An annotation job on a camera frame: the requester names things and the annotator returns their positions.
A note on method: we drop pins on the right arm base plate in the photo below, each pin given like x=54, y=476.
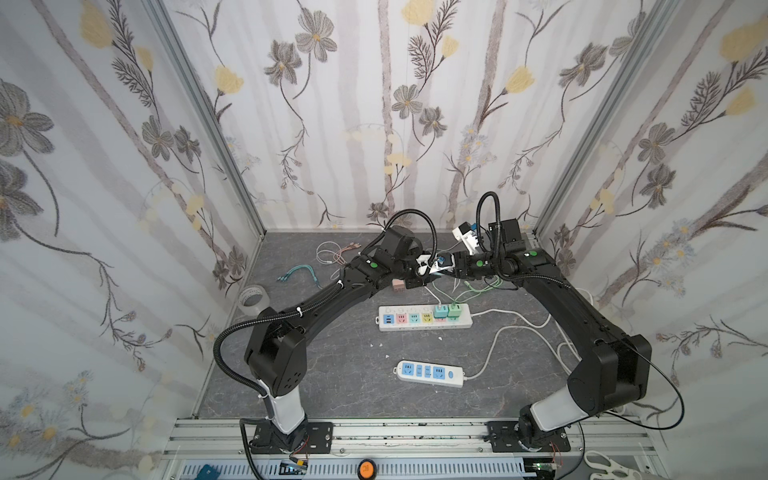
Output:
x=509, y=437

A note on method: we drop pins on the orange emergency button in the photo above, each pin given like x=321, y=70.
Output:
x=367, y=470

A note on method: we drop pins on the teal charger plug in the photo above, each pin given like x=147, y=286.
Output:
x=441, y=312

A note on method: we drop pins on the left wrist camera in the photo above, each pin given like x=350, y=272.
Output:
x=441, y=263

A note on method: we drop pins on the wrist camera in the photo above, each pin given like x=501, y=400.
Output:
x=466, y=234
x=441, y=263

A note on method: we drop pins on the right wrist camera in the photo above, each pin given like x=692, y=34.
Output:
x=466, y=234

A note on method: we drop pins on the aluminium rail frame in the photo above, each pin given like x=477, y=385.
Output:
x=432, y=448

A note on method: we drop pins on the white six-outlet colourful power strip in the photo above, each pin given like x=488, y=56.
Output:
x=418, y=318

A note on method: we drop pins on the white scissors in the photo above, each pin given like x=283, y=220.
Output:
x=605, y=468

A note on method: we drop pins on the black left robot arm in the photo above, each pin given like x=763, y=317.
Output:
x=277, y=350

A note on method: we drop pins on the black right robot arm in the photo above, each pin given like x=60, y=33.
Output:
x=613, y=367

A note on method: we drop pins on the white power strip blue outlets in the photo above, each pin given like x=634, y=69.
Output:
x=429, y=373

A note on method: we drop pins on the clear tape roll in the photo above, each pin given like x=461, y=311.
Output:
x=253, y=300

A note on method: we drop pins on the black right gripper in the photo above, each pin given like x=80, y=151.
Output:
x=475, y=264

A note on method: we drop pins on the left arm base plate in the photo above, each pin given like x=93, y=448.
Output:
x=309, y=438

